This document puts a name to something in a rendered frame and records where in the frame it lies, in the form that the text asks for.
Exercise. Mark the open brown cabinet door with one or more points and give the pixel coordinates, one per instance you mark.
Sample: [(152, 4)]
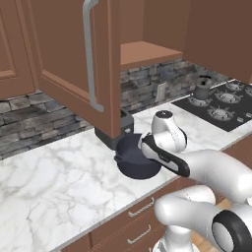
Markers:
[(62, 49)]

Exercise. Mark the dark grey pot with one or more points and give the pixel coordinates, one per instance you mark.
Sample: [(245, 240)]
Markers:
[(133, 165)]

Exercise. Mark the grey hob knob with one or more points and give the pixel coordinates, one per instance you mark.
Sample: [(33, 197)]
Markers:
[(249, 115), (240, 119)]

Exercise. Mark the white wall outlet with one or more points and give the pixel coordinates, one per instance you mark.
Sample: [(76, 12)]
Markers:
[(160, 92)]

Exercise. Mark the dark grey toaster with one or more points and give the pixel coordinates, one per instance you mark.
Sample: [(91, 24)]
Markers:
[(126, 123)]

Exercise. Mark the grey kettle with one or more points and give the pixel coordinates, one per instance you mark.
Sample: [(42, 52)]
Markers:
[(201, 90)]

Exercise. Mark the plain brown cabinet door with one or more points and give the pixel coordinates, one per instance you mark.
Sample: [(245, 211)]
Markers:
[(220, 36)]

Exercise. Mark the black gas hob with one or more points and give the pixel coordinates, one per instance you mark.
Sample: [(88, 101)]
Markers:
[(229, 108)]

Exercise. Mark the brown drawer front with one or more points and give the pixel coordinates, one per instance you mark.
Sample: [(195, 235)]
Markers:
[(114, 221), (113, 244)]

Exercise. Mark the brown base cabinet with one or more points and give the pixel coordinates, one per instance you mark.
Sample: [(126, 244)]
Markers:
[(241, 147)]

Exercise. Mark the closed brown cabinet door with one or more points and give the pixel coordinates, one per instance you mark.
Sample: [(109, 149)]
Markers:
[(13, 42)]

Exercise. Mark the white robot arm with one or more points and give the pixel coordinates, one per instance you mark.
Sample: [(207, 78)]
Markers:
[(216, 170)]

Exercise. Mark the brown wall cabinet with shelf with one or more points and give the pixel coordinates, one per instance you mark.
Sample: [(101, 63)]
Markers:
[(144, 54)]

